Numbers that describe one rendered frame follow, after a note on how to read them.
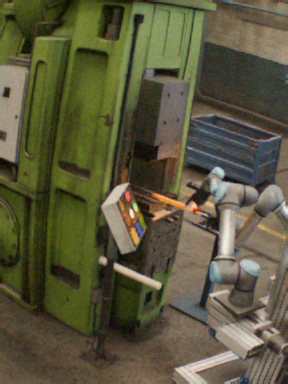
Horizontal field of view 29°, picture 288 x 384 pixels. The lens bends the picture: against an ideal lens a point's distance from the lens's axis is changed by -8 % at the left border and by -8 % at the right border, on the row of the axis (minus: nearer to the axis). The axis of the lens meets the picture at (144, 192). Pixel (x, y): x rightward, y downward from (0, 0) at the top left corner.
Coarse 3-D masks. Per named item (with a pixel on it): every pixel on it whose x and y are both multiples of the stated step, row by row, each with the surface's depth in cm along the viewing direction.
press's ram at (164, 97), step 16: (144, 80) 343; (160, 80) 344; (176, 80) 355; (144, 96) 345; (160, 96) 339; (176, 96) 352; (144, 112) 348; (160, 112) 343; (176, 112) 358; (144, 128) 350; (160, 128) 348; (176, 128) 364; (160, 144) 356
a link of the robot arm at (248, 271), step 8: (240, 264) 289; (248, 264) 288; (256, 264) 290; (240, 272) 285; (248, 272) 284; (256, 272) 285; (240, 280) 286; (248, 280) 286; (256, 280) 289; (240, 288) 289; (248, 288) 288
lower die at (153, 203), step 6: (138, 186) 392; (138, 192) 382; (150, 192) 382; (138, 198) 375; (150, 198) 375; (156, 198) 374; (138, 204) 371; (144, 204) 368; (150, 204) 368; (156, 204) 372; (162, 204) 379; (150, 210) 369
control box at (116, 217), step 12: (120, 192) 318; (132, 192) 334; (108, 204) 303; (132, 204) 327; (108, 216) 305; (120, 216) 304; (120, 228) 306; (132, 228) 315; (120, 240) 308; (132, 240) 309
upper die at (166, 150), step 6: (138, 144) 362; (144, 144) 359; (168, 144) 362; (174, 144) 368; (138, 150) 363; (144, 150) 360; (150, 150) 357; (156, 150) 355; (162, 150) 358; (168, 150) 364; (174, 150) 370; (150, 156) 358; (156, 156) 356; (162, 156) 360; (168, 156) 366
